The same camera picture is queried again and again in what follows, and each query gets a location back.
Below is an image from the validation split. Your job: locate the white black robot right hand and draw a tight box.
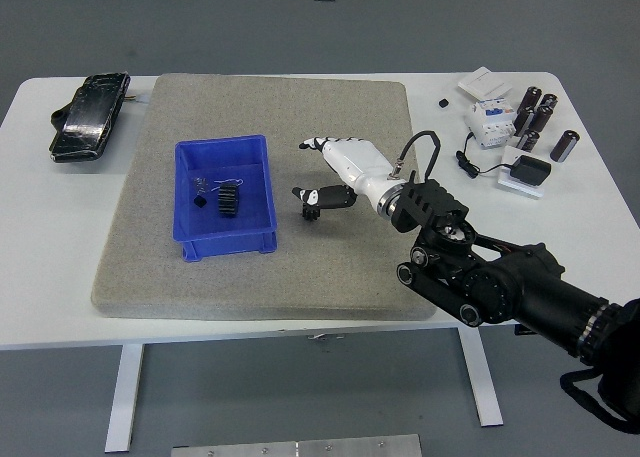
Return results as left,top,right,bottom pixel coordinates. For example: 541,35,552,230
291,135,404,213

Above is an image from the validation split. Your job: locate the large black gear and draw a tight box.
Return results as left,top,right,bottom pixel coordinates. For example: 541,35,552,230
217,181,242,219

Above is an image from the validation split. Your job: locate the blue plastic box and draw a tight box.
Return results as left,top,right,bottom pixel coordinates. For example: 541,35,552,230
172,134,279,263

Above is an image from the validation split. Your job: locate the grey-brown foam mat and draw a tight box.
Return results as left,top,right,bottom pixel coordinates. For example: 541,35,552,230
90,72,437,322

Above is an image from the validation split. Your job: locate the white circuit breaker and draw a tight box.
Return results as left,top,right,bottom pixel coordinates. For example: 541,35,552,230
462,96,517,151

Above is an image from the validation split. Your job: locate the black power adapter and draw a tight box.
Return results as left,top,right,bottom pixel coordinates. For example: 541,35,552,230
512,155,553,187

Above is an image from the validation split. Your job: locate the white table leg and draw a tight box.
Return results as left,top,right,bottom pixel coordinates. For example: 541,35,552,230
103,344,146,453
457,326,504,427

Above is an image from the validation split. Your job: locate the black wrapped battery pack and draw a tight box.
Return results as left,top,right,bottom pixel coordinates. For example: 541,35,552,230
48,71,133,164

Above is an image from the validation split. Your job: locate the black adapter cord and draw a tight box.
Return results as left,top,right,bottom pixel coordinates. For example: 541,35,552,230
454,130,519,179

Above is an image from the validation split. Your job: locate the white flat switch panel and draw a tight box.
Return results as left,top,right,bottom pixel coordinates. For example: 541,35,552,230
455,65,514,103

